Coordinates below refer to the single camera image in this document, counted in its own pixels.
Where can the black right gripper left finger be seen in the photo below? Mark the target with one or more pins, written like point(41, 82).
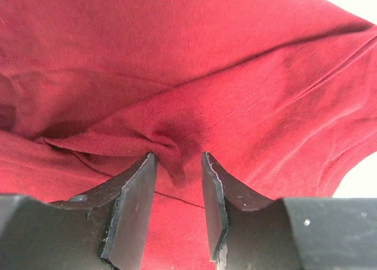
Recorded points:
point(102, 228)

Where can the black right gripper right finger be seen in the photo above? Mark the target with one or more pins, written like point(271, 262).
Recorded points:
point(247, 230)

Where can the dark red t-shirt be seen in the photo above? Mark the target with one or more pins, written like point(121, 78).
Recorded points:
point(281, 92)

